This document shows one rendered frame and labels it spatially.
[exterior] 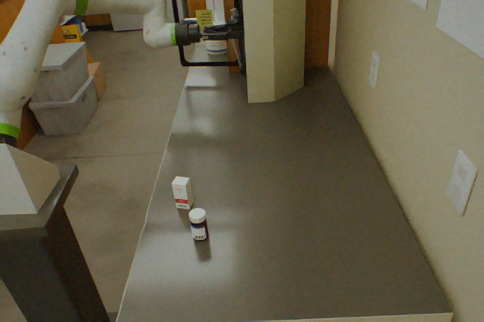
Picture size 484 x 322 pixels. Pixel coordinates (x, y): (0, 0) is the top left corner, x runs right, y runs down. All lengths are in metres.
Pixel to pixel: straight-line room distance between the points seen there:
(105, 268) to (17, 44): 1.47
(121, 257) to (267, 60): 1.41
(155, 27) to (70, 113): 2.11
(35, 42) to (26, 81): 0.12
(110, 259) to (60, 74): 1.74
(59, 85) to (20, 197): 2.43
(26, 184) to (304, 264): 0.79
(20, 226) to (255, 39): 1.03
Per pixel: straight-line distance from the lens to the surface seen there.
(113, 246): 2.51
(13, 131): 1.34
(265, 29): 1.59
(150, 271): 1.00
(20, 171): 1.24
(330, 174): 1.26
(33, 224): 1.27
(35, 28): 1.29
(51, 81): 3.66
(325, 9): 1.99
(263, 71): 1.65
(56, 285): 1.52
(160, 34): 1.74
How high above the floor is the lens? 1.67
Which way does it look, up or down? 34 degrees down
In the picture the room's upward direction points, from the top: 4 degrees counter-clockwise
